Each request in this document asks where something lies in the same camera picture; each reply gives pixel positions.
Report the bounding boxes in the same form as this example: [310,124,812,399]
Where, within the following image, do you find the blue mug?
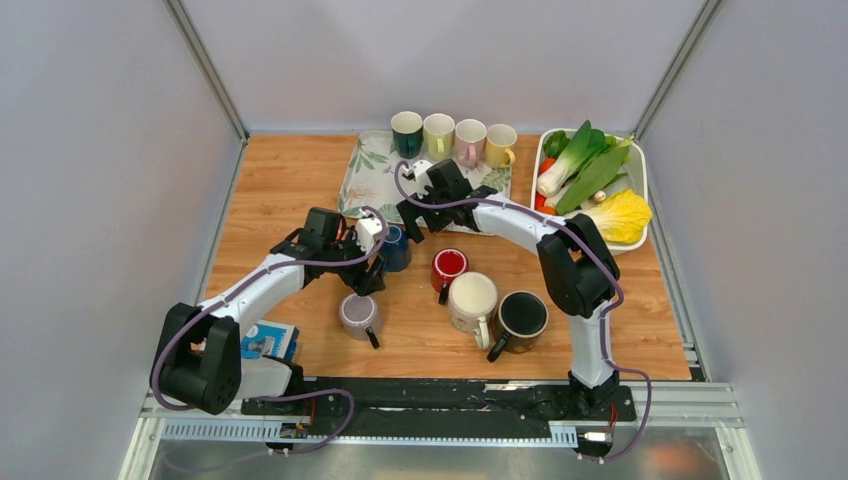
[380,224,411,272]

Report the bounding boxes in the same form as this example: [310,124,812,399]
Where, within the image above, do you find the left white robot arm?
[150,207,389,415]

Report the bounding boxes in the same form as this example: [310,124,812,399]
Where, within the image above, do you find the blue booklet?
[240,320,299,361]

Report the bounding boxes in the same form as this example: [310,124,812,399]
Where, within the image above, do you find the orange toy pumpkin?
[534,193,557,215]

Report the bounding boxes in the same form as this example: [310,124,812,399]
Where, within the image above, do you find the pale yellow mug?
[484,124,518,169]

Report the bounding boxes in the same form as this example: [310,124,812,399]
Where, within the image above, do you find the green bok choy toy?
[536,120,634,215]

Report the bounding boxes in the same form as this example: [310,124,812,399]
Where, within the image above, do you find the light green faceted mug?
[423,113,456,162]

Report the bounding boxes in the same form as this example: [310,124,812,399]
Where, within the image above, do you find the black floral mug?
[486,291,549,362]

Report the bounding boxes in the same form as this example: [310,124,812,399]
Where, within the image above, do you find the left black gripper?
[323,226,386,297]

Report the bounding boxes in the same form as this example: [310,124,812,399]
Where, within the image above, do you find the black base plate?
[241,377,637,439]

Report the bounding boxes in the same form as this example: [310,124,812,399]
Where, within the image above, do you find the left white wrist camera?
[354,216,384,253]

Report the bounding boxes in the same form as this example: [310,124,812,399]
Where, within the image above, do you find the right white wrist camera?
[401,159,433,184]

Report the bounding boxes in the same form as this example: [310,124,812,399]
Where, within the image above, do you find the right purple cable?
[393,160,654,464]

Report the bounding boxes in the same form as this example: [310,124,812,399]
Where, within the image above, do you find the cream cat pattern mug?
[447,272,498,350]

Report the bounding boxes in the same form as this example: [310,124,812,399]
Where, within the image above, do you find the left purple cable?
[149,205,392,456]

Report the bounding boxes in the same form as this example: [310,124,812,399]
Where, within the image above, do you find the pink mug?
[454,119,487,169]

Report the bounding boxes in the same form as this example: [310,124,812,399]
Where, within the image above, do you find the mauve mug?
[339,294,384,349]

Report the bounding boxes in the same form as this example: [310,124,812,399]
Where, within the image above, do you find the orange mug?
[336,217,347,241]

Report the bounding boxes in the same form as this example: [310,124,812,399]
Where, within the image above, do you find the green bell pepper toy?
[543,130,570,158]

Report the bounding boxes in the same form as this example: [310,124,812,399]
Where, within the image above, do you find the red tomato toy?
[538,157,557,176]

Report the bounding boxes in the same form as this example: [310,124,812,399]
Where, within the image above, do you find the teal mug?
[390,111,423,159]

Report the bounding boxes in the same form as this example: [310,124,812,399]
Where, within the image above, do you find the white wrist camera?
[354,216,384,253]
[401,159,433,184]

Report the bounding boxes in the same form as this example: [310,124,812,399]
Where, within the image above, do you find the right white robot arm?
[394,160,623,418]

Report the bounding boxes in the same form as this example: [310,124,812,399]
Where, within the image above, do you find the purple cable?
[393,160,654,464]
[149,205,392,456]

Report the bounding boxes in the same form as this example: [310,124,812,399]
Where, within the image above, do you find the red mug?
[430,248,470,305]

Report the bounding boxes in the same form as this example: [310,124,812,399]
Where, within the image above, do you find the white vegetable tub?
[530,129,648,256]

